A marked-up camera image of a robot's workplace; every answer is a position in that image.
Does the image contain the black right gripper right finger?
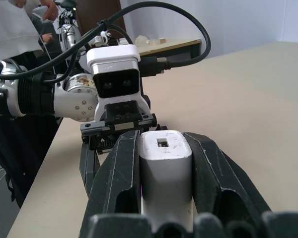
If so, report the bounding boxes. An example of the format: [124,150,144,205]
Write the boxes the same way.
[183,132,273,217]

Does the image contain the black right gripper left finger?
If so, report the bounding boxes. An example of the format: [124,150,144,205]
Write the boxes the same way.
[80,129,143,238]

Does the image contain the white charger block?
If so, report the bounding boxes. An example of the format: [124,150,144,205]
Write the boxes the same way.
[139,129,197,235]

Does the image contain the bare hand with grey sleeve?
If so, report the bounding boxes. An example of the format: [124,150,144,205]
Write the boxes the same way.
[41,33,54,44]

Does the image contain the bare hand of bystander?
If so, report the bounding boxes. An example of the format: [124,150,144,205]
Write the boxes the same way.
[40,0,59,21]

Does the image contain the white lumpy object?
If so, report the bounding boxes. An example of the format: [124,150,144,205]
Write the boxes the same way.
[135,35,149,46]

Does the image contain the wooden side table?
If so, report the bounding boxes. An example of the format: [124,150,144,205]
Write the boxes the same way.
[136,39,203,60]

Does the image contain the pale wooden blocks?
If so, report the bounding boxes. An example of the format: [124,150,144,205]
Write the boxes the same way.
[147,37,168,45]

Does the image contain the silver background robot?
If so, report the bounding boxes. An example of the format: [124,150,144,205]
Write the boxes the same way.
[55,0,83,55]

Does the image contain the brown door panel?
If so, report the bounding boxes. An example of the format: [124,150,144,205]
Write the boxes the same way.
[75,0,127,38]

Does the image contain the person in white shirt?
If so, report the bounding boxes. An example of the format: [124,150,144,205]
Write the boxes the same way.
[0,0,64,209]

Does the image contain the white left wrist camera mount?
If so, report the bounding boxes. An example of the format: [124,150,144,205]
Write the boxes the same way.
[86,44,151,123]

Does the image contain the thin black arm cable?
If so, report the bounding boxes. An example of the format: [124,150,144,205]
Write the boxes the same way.
[42,27,135,84]

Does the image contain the thick black camera cable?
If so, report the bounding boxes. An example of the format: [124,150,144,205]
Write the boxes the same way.
[0,4,212,80]

